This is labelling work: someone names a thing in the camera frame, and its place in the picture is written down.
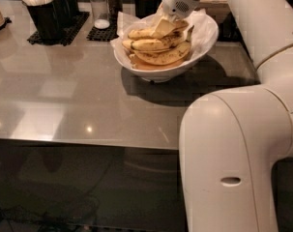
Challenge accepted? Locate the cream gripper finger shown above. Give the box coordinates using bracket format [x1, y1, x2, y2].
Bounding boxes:
[152, 4, 163, 25]
[151, 16, 175, 39]

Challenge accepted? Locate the yellow banana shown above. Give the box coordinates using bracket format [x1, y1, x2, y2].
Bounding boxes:
[128, 19, 189, 40]
[122, 31, 184, 51]

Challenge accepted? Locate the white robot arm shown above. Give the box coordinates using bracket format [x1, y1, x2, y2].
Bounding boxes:
[179, 0, 293, 232]

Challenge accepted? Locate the right curved spotted banana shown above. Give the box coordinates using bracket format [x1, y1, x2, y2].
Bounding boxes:
[134, 26, 193, 66]

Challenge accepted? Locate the white paper bowl liner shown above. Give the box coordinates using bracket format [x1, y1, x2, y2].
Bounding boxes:
[110, 10, 219, 66]

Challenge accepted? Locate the bottom brown banana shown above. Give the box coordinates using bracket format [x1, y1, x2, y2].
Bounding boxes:
[129, 54, 185, 71]

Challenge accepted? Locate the white ceramic bowl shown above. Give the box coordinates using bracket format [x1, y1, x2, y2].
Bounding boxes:
[111, 10, 219, 83]

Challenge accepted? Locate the glass pepper shaker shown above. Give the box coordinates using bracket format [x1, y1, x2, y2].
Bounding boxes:
[104, 0, 124, 19]

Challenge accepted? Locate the small black rubber mat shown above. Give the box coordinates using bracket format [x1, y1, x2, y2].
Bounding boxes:
[86, 13, 124, 42]

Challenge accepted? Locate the black napkin holder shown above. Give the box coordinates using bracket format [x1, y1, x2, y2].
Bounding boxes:
[197, 0, 244, 43]

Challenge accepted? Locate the glass salt shaker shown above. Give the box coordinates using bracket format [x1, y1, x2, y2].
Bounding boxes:
[90, 0, 110, 30]

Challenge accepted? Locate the black rubber mat left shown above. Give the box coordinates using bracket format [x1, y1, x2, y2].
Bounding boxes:
[27, 12, 90, 46]

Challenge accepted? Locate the black cup with white cutlery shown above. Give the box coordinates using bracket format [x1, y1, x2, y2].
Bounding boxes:
[22, 0, 62, 40]

